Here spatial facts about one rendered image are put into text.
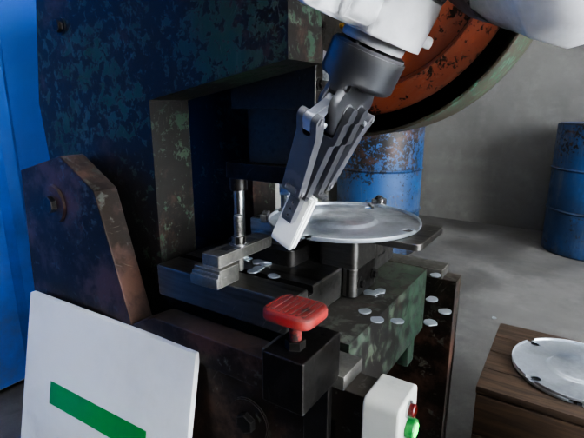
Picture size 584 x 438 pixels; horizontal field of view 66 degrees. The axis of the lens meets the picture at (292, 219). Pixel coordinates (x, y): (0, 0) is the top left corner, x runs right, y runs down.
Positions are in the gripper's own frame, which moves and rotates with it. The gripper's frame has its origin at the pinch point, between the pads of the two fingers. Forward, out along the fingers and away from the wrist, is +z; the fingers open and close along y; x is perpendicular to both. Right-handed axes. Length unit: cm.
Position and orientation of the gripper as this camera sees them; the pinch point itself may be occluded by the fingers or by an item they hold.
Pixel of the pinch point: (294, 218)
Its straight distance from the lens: 51.9
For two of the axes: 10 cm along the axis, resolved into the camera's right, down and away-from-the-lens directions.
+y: 5.6, -1.9, 8.1
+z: -3.7, 8.2, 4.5
